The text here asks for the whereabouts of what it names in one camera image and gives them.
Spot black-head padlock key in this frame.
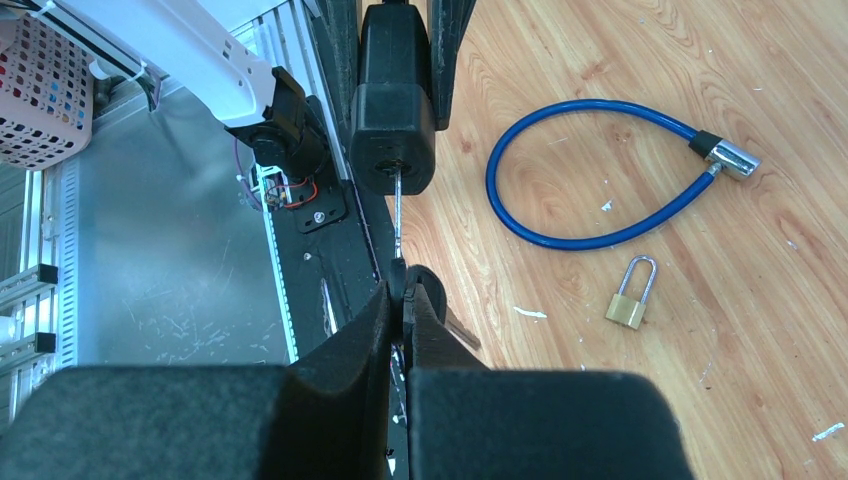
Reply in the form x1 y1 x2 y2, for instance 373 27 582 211
387 168 482 352

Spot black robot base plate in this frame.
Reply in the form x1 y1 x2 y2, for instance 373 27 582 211
264 99 412 480

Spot blue cable lock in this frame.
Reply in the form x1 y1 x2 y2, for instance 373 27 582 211
483 98 762 252

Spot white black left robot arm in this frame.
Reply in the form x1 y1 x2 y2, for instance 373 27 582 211
38 1 475 195

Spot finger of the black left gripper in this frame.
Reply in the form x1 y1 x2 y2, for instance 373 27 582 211
317 0 361 133
430 0 476 131

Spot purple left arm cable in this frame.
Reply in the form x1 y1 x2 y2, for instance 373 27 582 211
231 135 263 210

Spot pink perforated basket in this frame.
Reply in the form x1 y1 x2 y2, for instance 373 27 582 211
1 14 95 171

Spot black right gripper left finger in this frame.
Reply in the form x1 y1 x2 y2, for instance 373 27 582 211
1 284 392 479

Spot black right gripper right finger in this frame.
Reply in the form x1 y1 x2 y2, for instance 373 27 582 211
404 287 693 479

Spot aluminium base frame rails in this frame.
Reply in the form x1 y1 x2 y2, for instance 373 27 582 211
1 1 353 425

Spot brass padlock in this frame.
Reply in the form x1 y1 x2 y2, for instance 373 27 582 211
605 255 658 330

